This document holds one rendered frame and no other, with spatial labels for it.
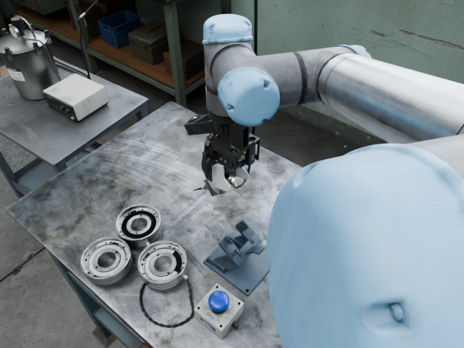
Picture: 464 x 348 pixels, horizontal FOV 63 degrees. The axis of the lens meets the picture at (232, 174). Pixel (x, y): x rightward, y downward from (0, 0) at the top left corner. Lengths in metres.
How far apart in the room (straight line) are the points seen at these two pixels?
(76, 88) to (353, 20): 1.37
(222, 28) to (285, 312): 0.45
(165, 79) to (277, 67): 2.01
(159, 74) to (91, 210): 1.66
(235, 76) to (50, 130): 1.10
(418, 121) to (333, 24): 1.85
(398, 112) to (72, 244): 0.78
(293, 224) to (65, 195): 0.93
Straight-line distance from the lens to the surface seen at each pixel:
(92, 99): 1.50
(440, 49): 2.05
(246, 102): 0.49
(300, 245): 0.18
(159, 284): 0.82
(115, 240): 0.90
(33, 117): 1.61
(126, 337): 1.44
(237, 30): 0.58
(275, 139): 2.38
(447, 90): 0.37
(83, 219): 1.01
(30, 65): 1.61
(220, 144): 0.69
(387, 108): 0.39
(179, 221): 0.94
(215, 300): 0.75
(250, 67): 0.51
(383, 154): 0.18
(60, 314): 1.84
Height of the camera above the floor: 1.55
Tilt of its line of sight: 46 degrees down
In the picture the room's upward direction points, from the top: straight up
